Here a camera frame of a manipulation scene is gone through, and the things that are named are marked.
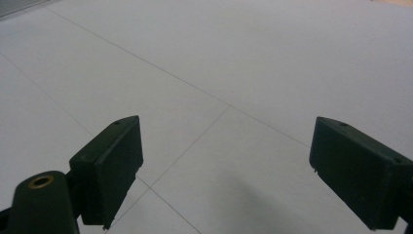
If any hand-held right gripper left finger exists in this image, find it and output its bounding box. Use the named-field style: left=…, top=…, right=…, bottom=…
left=68, top=115, right=144, bottom=230

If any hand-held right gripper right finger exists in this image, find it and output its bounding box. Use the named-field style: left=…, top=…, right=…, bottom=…
left=309, top=116, right=413, bottom=232

